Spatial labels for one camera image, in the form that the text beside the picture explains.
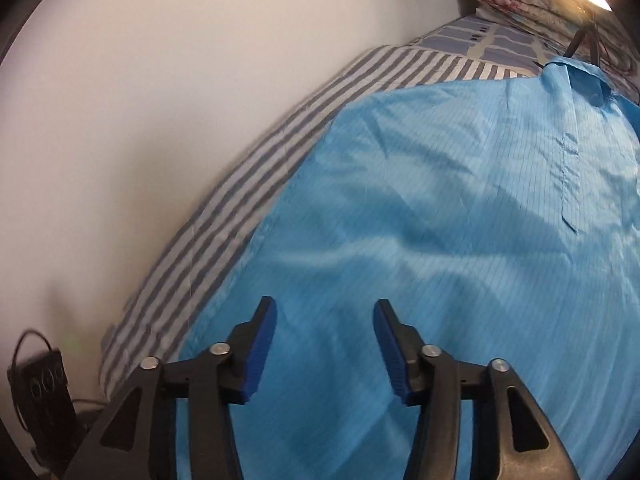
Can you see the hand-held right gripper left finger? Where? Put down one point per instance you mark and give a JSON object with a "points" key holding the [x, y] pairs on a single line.
{"points": [[260, 350]]}

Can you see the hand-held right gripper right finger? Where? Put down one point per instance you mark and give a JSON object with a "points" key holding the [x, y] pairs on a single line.
{"points": [[392, 355]]}

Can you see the light blue work coat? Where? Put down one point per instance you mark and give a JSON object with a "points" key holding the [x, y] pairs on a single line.
{"points": [[425, 185]]}

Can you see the grey striped mattress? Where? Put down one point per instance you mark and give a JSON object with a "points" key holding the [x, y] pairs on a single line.
{"points": [[240, 200]]}

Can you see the blue patterned bed sheet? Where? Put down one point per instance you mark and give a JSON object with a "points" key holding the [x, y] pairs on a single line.
{"points": [[500, 42]]}

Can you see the black tripod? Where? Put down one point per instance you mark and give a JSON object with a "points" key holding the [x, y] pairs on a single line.
{"points": [[575, 42]]}

